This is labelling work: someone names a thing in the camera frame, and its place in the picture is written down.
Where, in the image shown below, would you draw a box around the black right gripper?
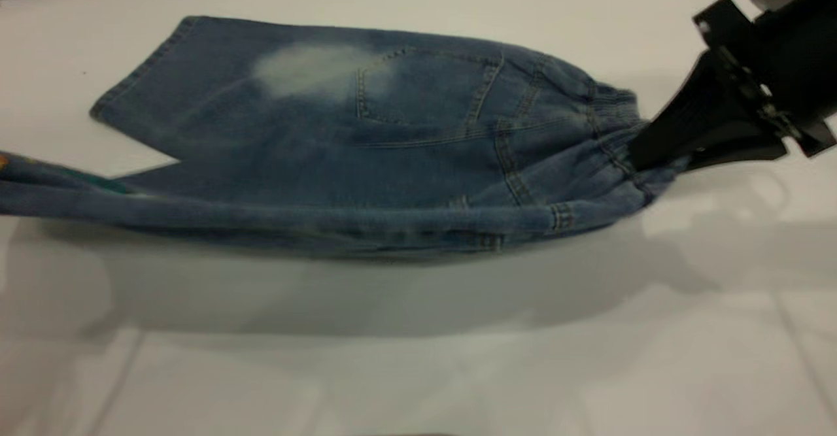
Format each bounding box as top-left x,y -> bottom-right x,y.
628,0 -> 837,172

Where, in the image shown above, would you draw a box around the blue denim pants with print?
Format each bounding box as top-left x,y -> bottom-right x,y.
0,16 -> 689,261

